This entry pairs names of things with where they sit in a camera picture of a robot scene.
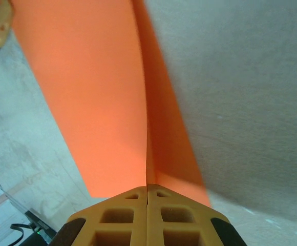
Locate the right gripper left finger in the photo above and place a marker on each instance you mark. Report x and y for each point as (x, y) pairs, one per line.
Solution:
(117, 230)

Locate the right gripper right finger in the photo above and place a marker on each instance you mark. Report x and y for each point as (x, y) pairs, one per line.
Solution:
(179, 230)

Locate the orange paper sheet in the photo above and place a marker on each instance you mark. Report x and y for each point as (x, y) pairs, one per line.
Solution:
(87, 89)

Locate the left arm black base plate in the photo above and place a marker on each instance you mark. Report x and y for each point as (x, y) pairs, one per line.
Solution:
(37, 221)

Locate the aluminium mounting rail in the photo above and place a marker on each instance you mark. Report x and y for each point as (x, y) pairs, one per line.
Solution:
(12, 202)

